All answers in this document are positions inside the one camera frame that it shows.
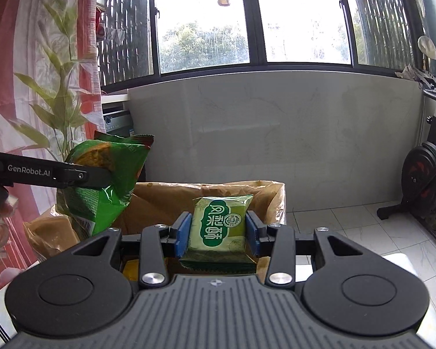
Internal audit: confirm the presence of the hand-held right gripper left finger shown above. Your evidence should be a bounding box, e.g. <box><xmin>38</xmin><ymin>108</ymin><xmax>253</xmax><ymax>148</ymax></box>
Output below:
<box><xmin>69</xmin><ymin>211</ymin><xmax>193</xmax><ymax>288</ymax></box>

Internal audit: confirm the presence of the small green pastry packet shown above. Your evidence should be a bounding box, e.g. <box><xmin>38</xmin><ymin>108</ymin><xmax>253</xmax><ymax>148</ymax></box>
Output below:
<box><xmin>179</xmin><ymin>194</ymin><xmax>258</xmax><ymax>275</ymax></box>

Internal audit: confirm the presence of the crumpled rag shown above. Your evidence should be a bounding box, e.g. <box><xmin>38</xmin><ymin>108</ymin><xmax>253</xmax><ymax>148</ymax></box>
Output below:
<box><xmin>395</xmin><ymin>64</ymin><xmax>427</xmax><ymax>81</ymax></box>

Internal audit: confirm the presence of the black exercise bike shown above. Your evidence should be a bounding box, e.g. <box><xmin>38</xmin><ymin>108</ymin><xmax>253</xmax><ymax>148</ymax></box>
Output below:
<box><xmin>377</xmin><ymin>69</ymin><xmax>436</xmax><ymax>250</ymax></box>

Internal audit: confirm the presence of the pink leaf-print curtain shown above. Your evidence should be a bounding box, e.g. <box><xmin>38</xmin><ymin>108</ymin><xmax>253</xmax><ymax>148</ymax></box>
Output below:
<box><xmin>0</xmin><ymin>0</ymin><xmax>104</xmax><ymax>300</ymax></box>

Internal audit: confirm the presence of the dark green snack bag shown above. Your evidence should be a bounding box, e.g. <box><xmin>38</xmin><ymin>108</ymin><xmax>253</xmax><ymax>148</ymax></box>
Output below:
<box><xmin>55</xmin><ymin>130</ymin><xmax>155</xmax><ymax>237</ymax></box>

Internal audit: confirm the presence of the brown cardboard box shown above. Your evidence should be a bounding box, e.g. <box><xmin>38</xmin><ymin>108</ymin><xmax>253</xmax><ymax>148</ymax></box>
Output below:
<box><xmin>23</xmin><ymin>179</ymin><xmax>288</xmax><ymax>285</ymax></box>

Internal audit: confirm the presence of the white hanging bag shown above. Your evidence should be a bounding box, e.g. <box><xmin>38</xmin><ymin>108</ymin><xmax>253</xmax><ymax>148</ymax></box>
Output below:
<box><xmin>417</xmin><ymin>35</ymin><xmax>436</xmax><ymax>60</ymax></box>

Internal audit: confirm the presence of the dark-framed window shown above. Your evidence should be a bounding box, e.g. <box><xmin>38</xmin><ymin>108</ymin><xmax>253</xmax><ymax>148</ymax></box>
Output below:
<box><xmin>94</xmin><ymin>0</ymin><xmax>436</xmax><ymax>95</ymax></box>

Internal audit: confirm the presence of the grey washing machine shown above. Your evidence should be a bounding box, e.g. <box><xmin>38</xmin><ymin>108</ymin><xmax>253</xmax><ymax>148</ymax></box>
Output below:
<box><xmin>102</xmin><ymin>102</ymin><xmax>136</xmax><ymax>139</ymax></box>

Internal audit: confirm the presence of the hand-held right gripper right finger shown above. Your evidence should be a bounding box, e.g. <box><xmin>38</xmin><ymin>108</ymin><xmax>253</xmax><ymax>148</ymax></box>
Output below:
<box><xmin>245</xmin><ymin>211</ymin><xmax>370</xmax><ymax>288</ymax></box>

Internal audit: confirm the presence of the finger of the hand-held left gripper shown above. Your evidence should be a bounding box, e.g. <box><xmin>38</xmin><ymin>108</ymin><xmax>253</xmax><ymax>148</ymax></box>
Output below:
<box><xmin>52</xmin><ymin>166</ymin><xmax>114</xmax><ymax>190</ymax></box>

